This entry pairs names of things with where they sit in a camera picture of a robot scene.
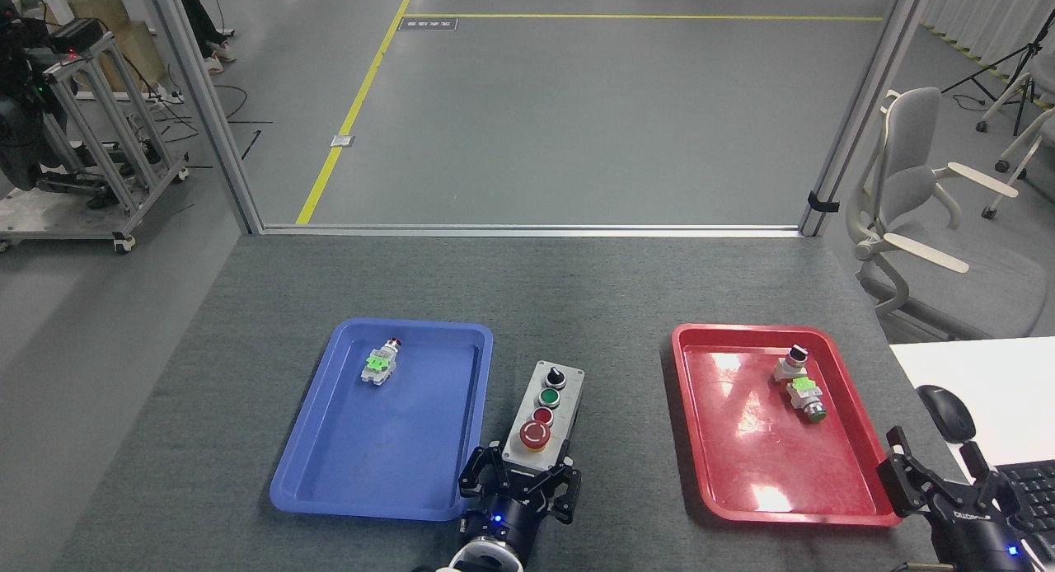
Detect red plastic tray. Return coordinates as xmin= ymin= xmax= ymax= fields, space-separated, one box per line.
xmin=670 ymin=323 xmax=903 ymax=527

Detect silver frame post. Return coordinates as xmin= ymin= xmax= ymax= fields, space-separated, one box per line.
xmin=144 ymin=0 xmax=265 ymax=235
xmin=798 ymin=0 xmax=932 ymax=238

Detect black-knob selector switch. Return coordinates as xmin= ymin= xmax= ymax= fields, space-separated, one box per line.
xmin=772 ymin=345 xmax=810 ymax=383

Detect black floor cables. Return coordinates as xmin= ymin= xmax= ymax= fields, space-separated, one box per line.
xmin=155 ymin=82 xmax=274 ymax=162

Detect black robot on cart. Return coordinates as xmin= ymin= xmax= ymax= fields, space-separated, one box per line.
xmin=0 ymin=0 xmax=100 ymax=195

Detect blue plastic tray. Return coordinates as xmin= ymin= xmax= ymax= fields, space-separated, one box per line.
xmin=270 ymin=318 xmax=495 ymax=523

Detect black tripod stand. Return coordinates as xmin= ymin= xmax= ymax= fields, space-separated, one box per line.
xmin=941 ymin=10 xmax=1055 ymax=115

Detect grey office chair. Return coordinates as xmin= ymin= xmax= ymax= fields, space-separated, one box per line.
xmin=846 ymin=87 xmax=1049 ymax=342

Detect green-headed push button switch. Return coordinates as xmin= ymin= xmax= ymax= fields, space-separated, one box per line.
xmin=785 ymin=377 xmax=828 ymax=424

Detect white-framed wheeled chair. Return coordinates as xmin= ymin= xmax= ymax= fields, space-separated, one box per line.
xmin=976 ymin=69 xmax=1055 ymax=220

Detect person's legs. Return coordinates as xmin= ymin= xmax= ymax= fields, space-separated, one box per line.
xmin=173 ymin=0 xmax=237 ymax=76

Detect black keyboard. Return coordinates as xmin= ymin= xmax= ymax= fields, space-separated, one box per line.
xmin=993 ymin=461 xmax=1055 ymax=560

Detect red-headed push button switch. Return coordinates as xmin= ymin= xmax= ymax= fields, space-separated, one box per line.
xmin=360 ymin=337 xmax=404 ymax=387

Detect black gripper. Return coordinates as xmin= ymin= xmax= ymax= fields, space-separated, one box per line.
xmin=458 ymin=444 xmax=582 ymax=560
xmin=876 ymin=426 xmax=1035 ymax=572

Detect black computer mouse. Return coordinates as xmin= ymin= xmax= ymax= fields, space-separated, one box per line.
xmin=916 ymin=384 xmax=978 ymax=444

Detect wooden crate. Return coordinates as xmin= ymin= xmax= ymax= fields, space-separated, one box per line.
xmin=45 ymin=0 xmax=166 ymax=95

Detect grey four-button control box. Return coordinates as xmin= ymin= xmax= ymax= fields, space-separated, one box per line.
xmin=500 ymin=360 xmax=586 ymax=476

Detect aluminium frame cart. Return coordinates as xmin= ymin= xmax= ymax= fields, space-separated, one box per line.
xmin=0 ymin=30 xmax=190 ymax=256

